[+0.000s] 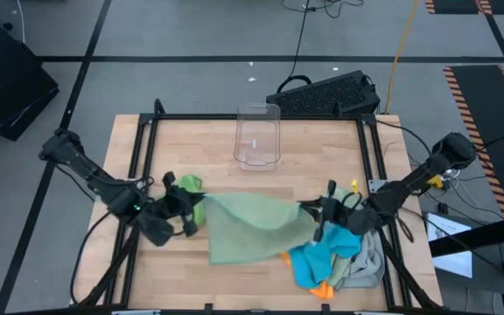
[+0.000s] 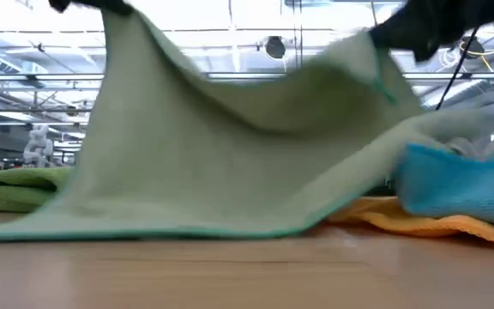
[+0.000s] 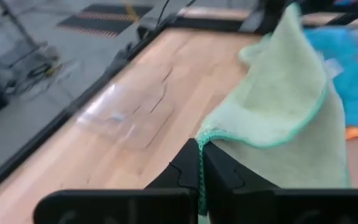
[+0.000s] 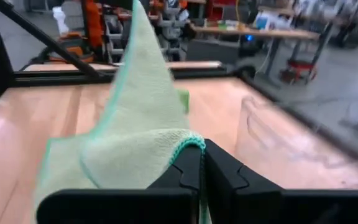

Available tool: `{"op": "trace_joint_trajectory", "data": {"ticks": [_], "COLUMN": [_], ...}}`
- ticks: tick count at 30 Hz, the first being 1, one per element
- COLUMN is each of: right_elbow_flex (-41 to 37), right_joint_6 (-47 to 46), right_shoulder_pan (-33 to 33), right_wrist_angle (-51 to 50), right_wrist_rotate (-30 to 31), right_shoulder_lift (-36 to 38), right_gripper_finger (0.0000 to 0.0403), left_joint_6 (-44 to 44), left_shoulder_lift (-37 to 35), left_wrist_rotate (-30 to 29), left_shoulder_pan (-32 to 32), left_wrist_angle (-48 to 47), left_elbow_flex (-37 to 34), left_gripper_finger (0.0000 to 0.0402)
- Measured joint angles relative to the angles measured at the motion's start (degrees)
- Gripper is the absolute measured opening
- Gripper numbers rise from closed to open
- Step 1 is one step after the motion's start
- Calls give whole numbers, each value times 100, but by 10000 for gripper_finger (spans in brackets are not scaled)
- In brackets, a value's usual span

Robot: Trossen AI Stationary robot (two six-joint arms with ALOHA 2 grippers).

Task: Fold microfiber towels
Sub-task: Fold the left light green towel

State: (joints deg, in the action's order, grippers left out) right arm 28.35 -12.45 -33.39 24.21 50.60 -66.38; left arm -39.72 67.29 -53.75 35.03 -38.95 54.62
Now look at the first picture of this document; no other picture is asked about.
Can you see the blue microfiber towel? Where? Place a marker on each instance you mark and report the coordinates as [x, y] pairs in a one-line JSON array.
[[317, 258]]

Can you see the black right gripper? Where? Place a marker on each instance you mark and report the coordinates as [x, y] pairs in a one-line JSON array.
[[344, 216]]

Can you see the white printed sheet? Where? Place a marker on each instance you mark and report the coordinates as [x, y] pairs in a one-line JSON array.
[[449, 245]]

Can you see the large black case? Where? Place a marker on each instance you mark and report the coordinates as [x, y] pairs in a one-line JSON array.
[[7, 83]]

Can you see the black aluminium table frame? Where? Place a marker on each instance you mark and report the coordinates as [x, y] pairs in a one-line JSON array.
[[191, 116]]

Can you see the bright green microfiber towel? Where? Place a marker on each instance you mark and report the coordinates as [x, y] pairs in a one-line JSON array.
[[191, 181]]

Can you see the clear plastic bin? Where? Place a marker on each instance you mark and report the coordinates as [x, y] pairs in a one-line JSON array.
[[257, 140]]

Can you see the black hazard-striped floor mat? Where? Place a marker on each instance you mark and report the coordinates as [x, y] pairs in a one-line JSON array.
[[453, 5], [484, 109]]

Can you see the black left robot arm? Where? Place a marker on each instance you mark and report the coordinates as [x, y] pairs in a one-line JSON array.
[[86, 168]]

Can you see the yellow tag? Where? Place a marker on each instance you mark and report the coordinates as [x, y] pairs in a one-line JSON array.
[[354, 185]]

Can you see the black beam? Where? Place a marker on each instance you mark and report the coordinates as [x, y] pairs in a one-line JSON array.
[[475, 238]]

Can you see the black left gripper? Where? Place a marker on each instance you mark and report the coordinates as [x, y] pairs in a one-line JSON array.
[[169, 214]]

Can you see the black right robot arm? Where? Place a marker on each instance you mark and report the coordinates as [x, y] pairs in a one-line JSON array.
[[409, 184]]

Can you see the orange microfiber towel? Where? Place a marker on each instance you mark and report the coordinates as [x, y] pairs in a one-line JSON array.
[[324, 291]]

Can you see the grey microfiber towel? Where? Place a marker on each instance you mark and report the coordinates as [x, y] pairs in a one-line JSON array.
[[366, 262]]

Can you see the yellow plug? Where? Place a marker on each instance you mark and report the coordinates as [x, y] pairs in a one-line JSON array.
[[436, 181]]

